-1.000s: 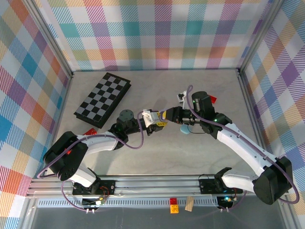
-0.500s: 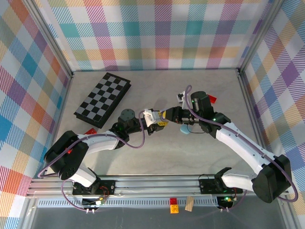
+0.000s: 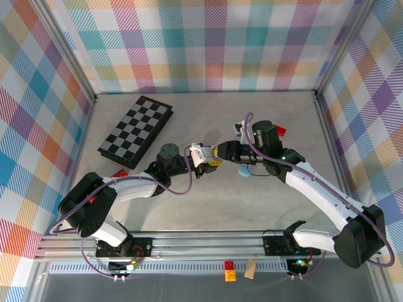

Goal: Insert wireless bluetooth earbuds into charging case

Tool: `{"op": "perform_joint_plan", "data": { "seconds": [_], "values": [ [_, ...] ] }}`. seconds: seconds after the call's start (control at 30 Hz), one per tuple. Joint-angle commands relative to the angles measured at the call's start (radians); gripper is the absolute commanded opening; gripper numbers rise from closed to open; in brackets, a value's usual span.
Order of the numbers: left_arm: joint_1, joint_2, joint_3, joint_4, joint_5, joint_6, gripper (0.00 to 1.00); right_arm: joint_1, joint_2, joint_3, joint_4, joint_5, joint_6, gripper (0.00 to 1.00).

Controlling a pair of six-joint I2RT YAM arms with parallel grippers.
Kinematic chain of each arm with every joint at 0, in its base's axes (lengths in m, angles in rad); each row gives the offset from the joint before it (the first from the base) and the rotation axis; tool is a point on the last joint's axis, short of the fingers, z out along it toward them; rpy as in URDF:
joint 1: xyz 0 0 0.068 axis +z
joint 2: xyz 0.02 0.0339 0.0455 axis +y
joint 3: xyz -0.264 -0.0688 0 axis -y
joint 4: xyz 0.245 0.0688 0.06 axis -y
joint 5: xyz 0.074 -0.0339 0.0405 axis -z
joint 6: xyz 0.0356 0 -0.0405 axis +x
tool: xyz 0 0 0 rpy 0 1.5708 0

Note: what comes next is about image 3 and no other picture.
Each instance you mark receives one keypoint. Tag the light blue earbud charging case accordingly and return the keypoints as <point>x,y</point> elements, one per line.
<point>244,172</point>

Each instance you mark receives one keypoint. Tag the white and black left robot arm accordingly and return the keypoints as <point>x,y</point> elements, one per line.
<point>135,188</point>

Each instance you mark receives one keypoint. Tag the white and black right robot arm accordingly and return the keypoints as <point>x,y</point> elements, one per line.
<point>318,195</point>

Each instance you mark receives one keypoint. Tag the red toy brick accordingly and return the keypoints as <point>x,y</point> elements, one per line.
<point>121,173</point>
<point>281,130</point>

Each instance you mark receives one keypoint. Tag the black and grey chessboard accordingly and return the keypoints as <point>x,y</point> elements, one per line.
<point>138,126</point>

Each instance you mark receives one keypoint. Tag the small red toy block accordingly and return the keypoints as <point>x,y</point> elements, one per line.
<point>229,265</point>

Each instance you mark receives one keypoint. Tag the small wooden block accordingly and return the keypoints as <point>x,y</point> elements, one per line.
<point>250,268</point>

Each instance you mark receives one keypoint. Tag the yellow toy block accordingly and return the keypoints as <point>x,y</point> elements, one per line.
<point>230,276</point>

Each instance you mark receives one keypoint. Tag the small black circuit board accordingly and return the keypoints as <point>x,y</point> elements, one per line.
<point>122,266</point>
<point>300,265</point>

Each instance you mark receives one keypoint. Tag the aluminium side rail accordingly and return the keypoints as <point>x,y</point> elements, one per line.
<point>331,132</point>
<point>82,132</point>

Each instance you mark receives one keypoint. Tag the wide aluminium base rail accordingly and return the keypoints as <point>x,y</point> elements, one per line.
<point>204,245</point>

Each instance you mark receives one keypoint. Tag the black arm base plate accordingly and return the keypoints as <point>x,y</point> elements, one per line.
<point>141,247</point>
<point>274,247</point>

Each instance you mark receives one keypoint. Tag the aluminium frame post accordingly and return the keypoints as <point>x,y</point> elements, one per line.
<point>343,47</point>
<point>68,50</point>

